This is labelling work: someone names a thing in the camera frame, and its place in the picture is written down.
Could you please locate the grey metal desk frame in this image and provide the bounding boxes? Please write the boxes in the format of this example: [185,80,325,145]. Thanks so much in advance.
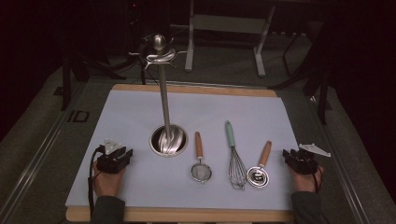
[169,0,276,78]

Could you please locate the mint handle wire whisk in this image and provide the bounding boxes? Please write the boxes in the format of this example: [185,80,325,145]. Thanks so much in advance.
[224,119,248,191]

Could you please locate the pale table mat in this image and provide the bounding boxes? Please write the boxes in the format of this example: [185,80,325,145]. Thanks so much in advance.
[65,89,301,211]

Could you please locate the left hand-held gripper cable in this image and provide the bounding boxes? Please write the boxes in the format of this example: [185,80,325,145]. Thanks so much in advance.
[88,145,106,219]

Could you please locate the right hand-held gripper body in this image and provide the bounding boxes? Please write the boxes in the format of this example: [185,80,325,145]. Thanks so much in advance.
[289,143,332,175]

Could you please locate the black metal post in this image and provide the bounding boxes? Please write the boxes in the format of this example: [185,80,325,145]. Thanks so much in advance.
[60,55,72,112]

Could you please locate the person's left hand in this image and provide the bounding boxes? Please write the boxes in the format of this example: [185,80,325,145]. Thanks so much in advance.
[92,167,127,198]

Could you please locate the steel utensil stand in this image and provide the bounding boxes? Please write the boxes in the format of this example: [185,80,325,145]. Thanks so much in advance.
[129,33,190,158]

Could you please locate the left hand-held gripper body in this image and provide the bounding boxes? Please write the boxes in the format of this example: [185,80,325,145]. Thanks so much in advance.
[96,138,127,175]

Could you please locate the wooden handle steel spoon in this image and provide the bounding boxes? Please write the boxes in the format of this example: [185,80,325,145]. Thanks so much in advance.
[246,140,273,189]

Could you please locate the black tripod stand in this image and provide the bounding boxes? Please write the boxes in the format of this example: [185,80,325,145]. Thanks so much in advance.
[74,46,148,86]
[269,31,321,98]

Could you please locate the person's right hand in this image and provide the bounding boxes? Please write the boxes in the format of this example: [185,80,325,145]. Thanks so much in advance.
[289,166,325,194]

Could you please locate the metal floor rail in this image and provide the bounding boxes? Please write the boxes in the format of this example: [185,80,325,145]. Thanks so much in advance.
[0,82,87,224]
[309,97,372,224]

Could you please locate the wooden handle mesh strainer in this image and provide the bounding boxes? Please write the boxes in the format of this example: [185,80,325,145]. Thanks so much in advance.
[191,131,213,184]

